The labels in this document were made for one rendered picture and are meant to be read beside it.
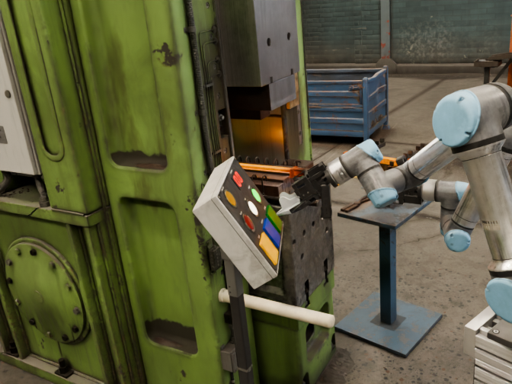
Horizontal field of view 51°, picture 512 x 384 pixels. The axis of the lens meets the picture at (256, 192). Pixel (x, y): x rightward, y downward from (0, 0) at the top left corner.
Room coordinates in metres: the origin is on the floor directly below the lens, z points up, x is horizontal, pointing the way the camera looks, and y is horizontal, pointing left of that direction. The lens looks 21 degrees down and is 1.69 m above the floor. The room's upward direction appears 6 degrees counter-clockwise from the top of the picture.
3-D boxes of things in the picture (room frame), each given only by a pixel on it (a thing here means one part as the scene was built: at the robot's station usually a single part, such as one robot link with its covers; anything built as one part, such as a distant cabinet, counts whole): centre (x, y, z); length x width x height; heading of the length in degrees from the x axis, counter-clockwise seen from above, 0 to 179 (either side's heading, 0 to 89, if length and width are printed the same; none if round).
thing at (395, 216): (2.33, -0.61, 0.66); 0.40 x 0.30 x 0.02; 136
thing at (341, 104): (5.99, -0.91, 0.36); 1.20 x 0.80 x 0.72; 59
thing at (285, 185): (2.08, 0.04, 0.96); 0.42 x 0.20 x 0.09; 57
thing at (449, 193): (1.66, -0.66, 0.98); 0.11 x 0.08 x 0.09; 57
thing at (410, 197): (1.75, -0.53, 0.97); 0.12 x 0.08 x 0.09; 57
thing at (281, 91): (2.08, 0.04, 1.32); 0.42 x 0.20 x 0.10; 57
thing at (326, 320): (1.63, -0.03, 0.62); 0.44 x 0.05 x 0.05; 57
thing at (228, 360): (1.73, 0.16, 0.36); 0.09 x 0.07 x 0.12; 147
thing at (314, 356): (2.14, 0.02, 0.23); 0.55 x 0.37 x 0.47; 57
